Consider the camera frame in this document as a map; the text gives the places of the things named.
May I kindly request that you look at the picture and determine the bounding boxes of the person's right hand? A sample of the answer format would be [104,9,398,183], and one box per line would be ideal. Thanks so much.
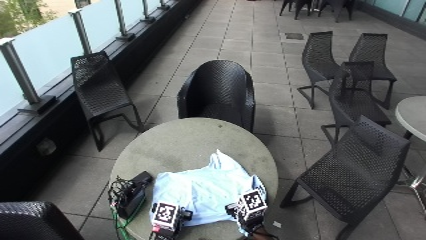
[224,202,269,235]

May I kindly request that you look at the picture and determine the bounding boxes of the person's left hand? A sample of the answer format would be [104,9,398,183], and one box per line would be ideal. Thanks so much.
[151,203,195,240]

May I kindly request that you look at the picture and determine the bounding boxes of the light blue cloth garment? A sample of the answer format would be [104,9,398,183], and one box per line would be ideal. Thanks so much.
[150,148,271,236]

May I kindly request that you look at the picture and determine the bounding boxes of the white marker cube on left glove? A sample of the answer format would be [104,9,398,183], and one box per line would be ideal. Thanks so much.
[151,201,181,232]

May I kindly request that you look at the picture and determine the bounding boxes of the white marker cube on glove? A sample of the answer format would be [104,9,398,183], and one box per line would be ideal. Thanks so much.
[236,188,269,215]
[151,201,181,232]

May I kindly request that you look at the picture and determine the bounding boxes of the white marker cube on right glove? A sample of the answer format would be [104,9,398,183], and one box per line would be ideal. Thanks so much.
[236,188,269,215]

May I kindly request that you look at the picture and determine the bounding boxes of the black perforated side chair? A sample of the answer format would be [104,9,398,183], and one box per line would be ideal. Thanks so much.
[70,50,147,153]
[320,61,394,148]
[296,30,353,111]
[348,32,400,111]
[279,114,413,240]

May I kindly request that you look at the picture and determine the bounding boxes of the black woven armchair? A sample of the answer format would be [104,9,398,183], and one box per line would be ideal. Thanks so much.
[176,59,257,133]
[0,200,87,240]

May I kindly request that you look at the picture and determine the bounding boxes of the round white table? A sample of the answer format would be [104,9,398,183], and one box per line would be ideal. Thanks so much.
[394,95,426,214]

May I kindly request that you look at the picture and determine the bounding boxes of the frosted glass railing panels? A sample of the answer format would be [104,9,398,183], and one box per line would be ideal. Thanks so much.
[0,0,164,118]

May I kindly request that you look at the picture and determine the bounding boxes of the black chairs in distance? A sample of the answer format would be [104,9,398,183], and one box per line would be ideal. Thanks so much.
[277,0,357,24]

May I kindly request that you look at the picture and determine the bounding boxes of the black device box with cables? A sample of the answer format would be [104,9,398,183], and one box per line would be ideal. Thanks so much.
[108,170,155,221]

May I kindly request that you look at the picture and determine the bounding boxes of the green cable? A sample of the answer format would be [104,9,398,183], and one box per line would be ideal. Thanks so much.
[110,198,148,240]

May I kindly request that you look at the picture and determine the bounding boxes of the grey wall fixture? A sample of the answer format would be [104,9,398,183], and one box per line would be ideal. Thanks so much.
[35,136,59,157]

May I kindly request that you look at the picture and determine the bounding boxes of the metal railing post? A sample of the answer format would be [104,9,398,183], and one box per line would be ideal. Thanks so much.
[114,0,138,42]
[0,37,59,115]
[67,8,95,56]
[140,0,158,24]

